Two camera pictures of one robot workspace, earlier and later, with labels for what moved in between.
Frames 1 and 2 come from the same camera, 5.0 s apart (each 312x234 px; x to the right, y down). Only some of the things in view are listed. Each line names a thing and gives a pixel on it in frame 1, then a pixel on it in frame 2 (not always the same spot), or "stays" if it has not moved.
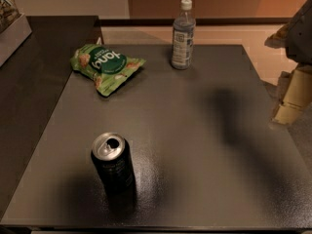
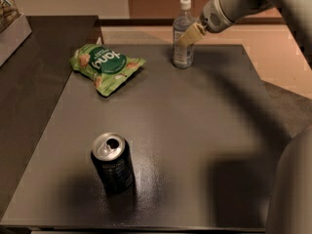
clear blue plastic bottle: (182, 38) stays
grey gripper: (300, 38) -> (211, 18)
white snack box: (14, 25) stays
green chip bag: (106, 67) stays
